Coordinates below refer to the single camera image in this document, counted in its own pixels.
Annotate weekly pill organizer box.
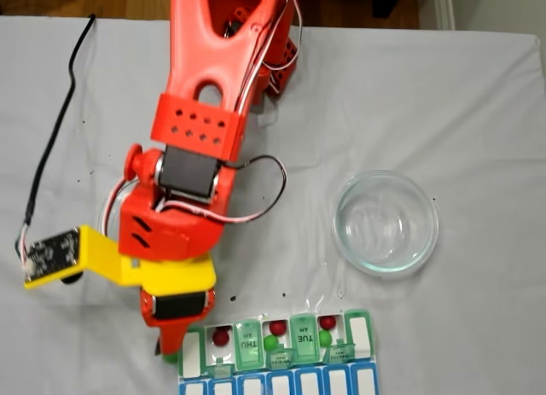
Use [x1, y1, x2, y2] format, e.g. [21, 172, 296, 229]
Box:
[177, 308, 381, 395]

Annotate glass bowl for red pills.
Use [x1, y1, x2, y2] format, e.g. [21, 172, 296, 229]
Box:
[332, 169, 440, 280]

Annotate white tablecloth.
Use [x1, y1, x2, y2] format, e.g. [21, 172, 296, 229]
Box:
[0, 15, 542, 395]

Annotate white red servo wire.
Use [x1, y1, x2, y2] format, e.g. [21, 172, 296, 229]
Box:
[161, 154, 288, 224]
[103, 177, 142, 234]

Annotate camera circuit board yellow frame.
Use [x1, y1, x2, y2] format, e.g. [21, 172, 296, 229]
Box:
[22, 225, 91, 290]

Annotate black camera cable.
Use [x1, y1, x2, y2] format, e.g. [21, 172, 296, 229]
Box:
[15, 13, 97, 270]

